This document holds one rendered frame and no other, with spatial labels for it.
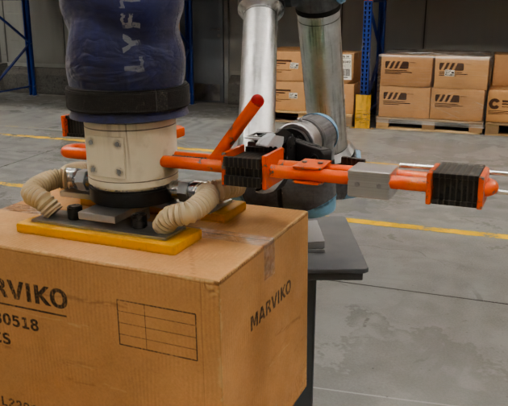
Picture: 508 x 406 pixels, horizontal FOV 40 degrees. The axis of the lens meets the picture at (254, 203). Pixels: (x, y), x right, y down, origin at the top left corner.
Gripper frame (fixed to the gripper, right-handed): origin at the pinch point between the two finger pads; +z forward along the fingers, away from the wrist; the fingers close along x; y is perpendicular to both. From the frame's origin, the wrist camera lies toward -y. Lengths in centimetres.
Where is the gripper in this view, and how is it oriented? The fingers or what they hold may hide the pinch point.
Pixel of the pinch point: (263, 167)
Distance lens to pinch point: 121.8
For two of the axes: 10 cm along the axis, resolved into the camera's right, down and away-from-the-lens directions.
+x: 0.0, -9.6, -2.8
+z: -4.1, 2.6, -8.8
